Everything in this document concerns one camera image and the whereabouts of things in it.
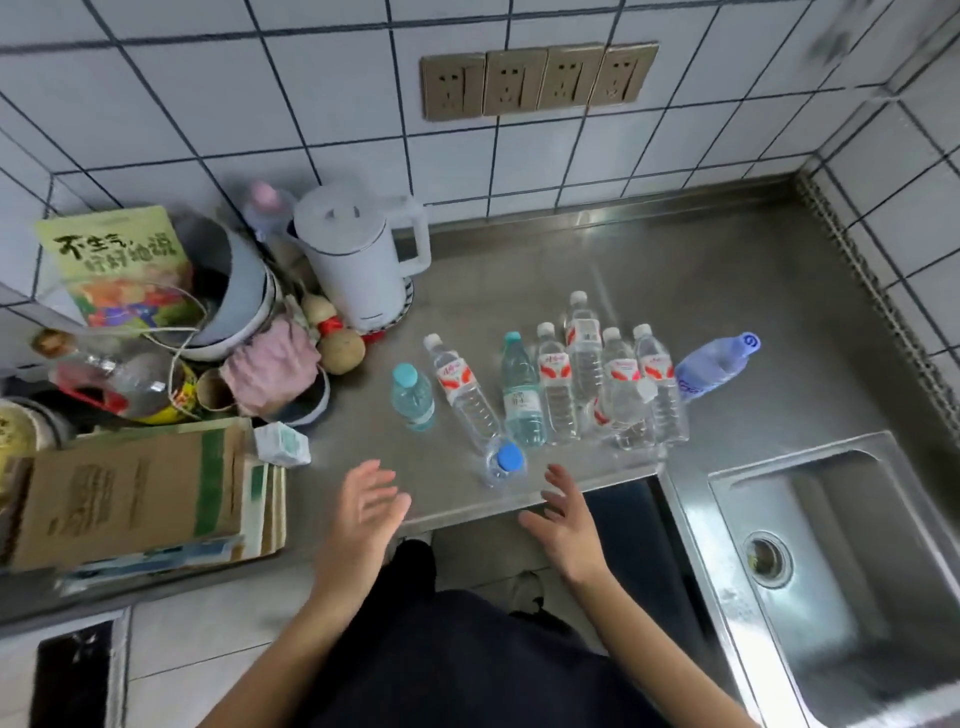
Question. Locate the person's left hand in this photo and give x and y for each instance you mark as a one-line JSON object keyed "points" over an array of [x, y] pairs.
{"points": [[358, 525]]}

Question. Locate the person's right thumb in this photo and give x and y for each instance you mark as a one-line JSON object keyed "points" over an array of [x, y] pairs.
{"points": [[534, 523]]}

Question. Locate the blue tinted water bottle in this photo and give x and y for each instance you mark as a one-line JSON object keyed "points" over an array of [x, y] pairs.
{"points": [[712, 365]]}

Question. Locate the person's dark clothing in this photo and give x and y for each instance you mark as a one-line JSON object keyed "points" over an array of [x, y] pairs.
{"points": [[480, 660]]}

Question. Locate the sink drain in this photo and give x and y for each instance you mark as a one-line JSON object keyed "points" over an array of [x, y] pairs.
{"points": [[767, 559]]}

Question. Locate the person's right hand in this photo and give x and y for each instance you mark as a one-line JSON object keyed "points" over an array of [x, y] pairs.
{"points": [[570, 536]]}

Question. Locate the pink cloth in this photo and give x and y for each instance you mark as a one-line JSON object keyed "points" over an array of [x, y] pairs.
{"points": [[270, 367]]}

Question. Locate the stainless steel sink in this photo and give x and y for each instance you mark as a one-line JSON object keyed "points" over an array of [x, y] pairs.
{"points": [[840, 585]]}

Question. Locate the kettle base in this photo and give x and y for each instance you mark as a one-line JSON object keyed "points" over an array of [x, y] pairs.
{"points": [[397, 311]]}

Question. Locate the clear oil bottle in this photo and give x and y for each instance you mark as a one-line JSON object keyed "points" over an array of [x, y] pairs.
{"points": [[105, 371]]}

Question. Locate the small beige gourd ornament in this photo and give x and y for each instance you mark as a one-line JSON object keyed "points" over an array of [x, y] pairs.
{"points": [[319, 307]]}

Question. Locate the white rice cooker pot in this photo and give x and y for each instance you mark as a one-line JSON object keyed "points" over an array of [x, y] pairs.
{"points": [[232, 292]]}

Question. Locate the small white carton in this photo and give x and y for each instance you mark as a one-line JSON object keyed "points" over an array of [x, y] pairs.
{"points": [[283, 444]]}

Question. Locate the person's left thumb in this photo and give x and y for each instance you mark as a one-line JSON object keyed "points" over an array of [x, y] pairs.
{"points": [[399, 508]]}

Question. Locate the pink cap bottle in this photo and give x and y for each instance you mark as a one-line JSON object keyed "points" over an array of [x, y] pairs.
{"points": [[266, 206]]}

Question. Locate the stack of flattened cardboard boxes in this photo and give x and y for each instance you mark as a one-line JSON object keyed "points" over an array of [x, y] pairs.
{"points": [[135, 491]]}

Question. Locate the yellow can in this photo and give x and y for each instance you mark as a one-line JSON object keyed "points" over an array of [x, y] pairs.
{"points": [[180, 394]]}

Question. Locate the round beige fruit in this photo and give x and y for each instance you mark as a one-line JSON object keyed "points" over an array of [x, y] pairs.
{"points": [[342, 351]]}

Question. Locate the white electric kettle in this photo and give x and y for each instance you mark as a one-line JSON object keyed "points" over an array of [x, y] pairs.
{"points": [[352, 251]]}

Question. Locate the small teal cap water bottle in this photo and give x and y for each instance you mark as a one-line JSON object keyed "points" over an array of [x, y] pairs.
{"points": [[412, 399]]}

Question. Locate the gold wall socket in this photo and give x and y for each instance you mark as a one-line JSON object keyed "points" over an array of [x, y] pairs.
{"points": [[514, 81], [570, 76], [451, 87], [622, 73]]}

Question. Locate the person's white shoe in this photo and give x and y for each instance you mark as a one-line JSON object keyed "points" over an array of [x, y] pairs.
{"points": [[526, 594]]}

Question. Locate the blue cap clear water bottle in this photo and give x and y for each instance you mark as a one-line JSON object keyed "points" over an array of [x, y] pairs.
{"points": [[504, 461]]}

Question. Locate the yellow printed bowl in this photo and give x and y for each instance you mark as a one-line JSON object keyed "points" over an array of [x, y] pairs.
{"points": [[19, 450]]}

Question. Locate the person's left forearm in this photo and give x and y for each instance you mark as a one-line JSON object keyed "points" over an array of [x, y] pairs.
{"points": [[296, 652]]}

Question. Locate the person's right forearm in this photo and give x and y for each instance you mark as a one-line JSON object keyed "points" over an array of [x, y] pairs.
{"points": [[652, 660]]}

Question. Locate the green printed packet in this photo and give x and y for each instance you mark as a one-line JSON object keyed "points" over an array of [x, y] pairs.
{"points": [[112, 262]]}

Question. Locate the dark bowl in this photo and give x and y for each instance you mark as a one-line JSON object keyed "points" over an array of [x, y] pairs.
{"points": [[309, 409]]}

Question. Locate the tall teal cap water bottle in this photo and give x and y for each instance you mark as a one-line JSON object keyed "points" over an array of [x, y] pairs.
{"points": [[522, 397]]}

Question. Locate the brown paper cup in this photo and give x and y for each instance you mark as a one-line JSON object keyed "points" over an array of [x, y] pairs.
{"points": [[214, 390]]}

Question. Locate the red label water bottle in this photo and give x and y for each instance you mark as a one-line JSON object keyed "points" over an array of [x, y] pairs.
{"points": [[585, 349], [624, 397], [660, 390], [465, 394], [556, 390]]}

